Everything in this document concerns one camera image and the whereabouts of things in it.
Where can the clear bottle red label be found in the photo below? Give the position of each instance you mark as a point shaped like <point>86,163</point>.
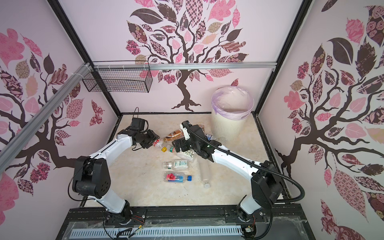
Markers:
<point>161,145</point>

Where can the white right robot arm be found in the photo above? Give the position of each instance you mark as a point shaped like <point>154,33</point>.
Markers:
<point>266,184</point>

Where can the black right corner post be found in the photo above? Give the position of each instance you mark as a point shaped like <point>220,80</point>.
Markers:
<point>293,32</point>

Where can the aluminium rail back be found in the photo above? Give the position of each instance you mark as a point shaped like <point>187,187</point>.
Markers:
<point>196,66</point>

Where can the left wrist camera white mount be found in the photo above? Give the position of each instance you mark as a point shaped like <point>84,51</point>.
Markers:
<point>185,127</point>

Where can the tall clear empty bottle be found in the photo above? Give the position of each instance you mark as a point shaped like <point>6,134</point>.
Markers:
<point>205,173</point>

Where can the brown Nescafe coffee bottle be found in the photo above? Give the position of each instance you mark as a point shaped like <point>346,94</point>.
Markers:
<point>175,135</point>

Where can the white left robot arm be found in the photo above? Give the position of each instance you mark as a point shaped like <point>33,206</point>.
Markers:
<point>91,175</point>

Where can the white bin purple bag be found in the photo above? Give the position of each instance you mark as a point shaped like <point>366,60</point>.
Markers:
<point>231,107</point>

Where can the small clear bottle green label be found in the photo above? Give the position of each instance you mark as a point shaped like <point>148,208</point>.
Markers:
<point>176,165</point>

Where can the clear bottle pink blue label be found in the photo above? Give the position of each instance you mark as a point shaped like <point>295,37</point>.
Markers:
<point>176,177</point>

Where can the aluminium rail left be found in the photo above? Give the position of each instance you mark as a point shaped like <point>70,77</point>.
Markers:
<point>12,149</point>

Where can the black corner frame post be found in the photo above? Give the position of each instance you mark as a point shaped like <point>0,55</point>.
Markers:
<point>69,29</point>

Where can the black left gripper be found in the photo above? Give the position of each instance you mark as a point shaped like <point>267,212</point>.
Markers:
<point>153,136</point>

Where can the white slotted cable duct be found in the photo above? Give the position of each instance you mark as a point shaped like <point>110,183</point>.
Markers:
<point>157,233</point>

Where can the aluminium rail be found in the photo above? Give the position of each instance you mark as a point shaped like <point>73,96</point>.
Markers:
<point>196,66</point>
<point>12,149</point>

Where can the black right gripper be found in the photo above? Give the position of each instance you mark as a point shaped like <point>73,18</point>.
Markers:
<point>178,146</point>

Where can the clear bottle green white label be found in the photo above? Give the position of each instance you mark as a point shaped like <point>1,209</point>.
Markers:
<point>187,155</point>

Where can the black wire basket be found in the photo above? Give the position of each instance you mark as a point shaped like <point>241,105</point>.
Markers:
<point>119,77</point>

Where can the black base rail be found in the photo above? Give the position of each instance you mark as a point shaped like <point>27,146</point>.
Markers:
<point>230,214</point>

